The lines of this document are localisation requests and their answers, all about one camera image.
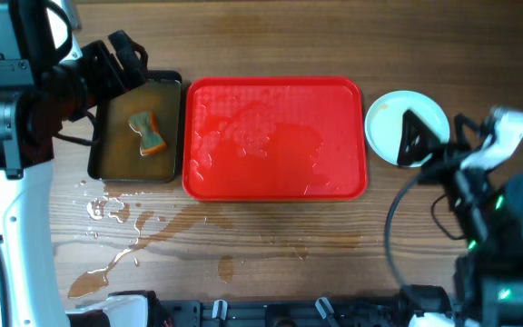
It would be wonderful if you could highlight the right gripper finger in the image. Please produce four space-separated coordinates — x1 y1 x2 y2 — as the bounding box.
397 109 441 167
454 114 487 145

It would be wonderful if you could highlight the light blue plate top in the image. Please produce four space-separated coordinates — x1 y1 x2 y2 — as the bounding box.
364 90 450 165

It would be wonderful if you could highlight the green orange sponge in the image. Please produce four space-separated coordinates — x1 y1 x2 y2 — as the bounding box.
129 111 167 156

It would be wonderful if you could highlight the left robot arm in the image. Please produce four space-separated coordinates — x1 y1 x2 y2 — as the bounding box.
0 1 170 326

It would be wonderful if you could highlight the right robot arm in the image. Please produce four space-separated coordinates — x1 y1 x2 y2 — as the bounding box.
384 107 523 326

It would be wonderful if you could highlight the black water tray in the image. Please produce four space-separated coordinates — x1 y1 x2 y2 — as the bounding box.
88 71 183 183

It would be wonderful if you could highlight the red plastic tray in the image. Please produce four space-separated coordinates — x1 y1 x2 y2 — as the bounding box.
182 77 369 202

